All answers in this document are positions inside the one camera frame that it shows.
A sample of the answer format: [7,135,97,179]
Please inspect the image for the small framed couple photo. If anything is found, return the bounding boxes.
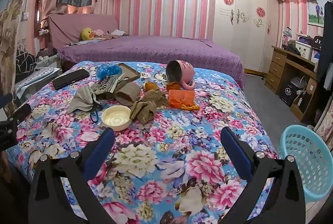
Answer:
[307,0,328,28]

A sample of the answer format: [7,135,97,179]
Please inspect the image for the white storage box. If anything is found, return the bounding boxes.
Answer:
[294,40,314,60]

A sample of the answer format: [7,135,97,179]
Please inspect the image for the grey face mask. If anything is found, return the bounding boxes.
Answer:
[66,83,102,122]

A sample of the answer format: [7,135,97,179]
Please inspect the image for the black hanging clothes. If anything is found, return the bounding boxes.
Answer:
[316,1,333,90]

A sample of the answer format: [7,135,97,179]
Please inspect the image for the black rectangular case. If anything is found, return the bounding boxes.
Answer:
[52,68,90,90]

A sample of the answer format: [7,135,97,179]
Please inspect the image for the dark patterned wrapper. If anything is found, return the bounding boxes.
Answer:
[91,81,115,96]

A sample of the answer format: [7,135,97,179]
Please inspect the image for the brown phone case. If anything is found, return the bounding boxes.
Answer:
[117,63,142,82]

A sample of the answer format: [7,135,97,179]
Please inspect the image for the wooden desk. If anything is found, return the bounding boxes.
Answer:
[265,45,320,122]

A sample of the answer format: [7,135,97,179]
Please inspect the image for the olive cloth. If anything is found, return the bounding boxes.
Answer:
[129,90,169,125]

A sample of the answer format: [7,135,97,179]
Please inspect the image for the blue plastic bag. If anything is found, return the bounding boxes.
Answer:
[97,63,123,80]

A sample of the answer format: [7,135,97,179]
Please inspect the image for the pink mug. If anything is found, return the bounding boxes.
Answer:
[166,60,196,90]

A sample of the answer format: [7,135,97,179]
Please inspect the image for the white fan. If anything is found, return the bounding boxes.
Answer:
[290,76,310,89]

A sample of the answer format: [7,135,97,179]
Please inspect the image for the white wardrobe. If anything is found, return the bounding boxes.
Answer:
[212,0,280,75]

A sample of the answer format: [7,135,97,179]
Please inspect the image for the pink covered headboard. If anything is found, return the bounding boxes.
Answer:
[47,14,119,45]

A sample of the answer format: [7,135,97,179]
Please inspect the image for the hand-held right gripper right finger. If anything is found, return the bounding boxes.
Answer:
[221,126,306,224]

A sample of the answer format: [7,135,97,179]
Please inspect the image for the desk lamp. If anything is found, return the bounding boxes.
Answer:
[282,27,293,47]

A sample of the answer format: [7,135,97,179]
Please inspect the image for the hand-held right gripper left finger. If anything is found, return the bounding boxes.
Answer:
[27,127,116,224]

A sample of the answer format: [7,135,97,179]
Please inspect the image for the light blue plastic basket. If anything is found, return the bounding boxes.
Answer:
[277,125,333,202]

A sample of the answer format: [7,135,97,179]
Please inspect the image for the black patterned cushion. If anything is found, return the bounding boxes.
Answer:
[16,54,37,76]

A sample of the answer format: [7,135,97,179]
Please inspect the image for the cardboard box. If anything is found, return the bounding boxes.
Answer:
[290,91,313,116]

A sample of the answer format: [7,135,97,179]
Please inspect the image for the purple dotted bed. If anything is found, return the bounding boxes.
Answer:
[58,35,246,89]

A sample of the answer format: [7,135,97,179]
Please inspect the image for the nightstand with dotted cloth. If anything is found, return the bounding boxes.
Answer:
[16,66,63,96]

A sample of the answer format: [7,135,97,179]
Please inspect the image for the beige floral curtain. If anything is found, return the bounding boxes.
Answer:
[0,0,26,89]
[315,102,333,152]

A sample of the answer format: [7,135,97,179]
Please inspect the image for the yellow duck plush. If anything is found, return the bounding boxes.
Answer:
[81,27,94,41]

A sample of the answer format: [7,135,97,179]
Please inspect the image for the cream round bowl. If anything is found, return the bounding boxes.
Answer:
[101,106,132,132]

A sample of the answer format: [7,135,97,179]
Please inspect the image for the black box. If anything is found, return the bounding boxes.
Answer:
[280,82,299,107]

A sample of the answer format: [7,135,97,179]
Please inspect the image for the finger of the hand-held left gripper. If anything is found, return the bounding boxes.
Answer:
[9,104,32,123]
[0,93,13,108]

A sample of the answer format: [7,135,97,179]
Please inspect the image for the orange snack packet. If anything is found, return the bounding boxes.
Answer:
[168,89,201,111]

